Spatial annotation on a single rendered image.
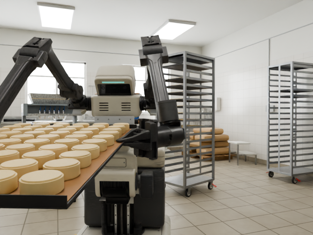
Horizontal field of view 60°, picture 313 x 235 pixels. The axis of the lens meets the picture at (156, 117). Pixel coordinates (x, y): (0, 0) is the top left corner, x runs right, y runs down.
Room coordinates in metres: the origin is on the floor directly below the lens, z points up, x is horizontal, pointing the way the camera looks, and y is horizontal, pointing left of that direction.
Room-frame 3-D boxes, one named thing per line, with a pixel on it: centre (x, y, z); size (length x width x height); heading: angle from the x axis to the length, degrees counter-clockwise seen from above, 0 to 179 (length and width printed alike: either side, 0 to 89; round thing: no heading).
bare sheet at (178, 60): (3.74, -0.42, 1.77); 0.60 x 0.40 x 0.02; 134
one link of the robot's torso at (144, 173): (1.60, 0.16, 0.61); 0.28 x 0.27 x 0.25; 87
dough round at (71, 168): (0.39, 0.13, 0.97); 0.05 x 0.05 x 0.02
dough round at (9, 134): (0.68, 0.37, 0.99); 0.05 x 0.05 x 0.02
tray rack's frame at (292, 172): (4.35, -2.20, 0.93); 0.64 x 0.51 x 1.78; 113
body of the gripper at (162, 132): (0.72, 0.00, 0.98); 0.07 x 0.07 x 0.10; 42
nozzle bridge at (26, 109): (3.84, 1.50, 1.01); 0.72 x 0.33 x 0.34; 121
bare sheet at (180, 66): (3.74, -0.42, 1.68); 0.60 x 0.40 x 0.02; 134
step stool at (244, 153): (5.70, -1.80, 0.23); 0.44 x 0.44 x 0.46; 12
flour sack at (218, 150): (6.28, -1.32, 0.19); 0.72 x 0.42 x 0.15; 114
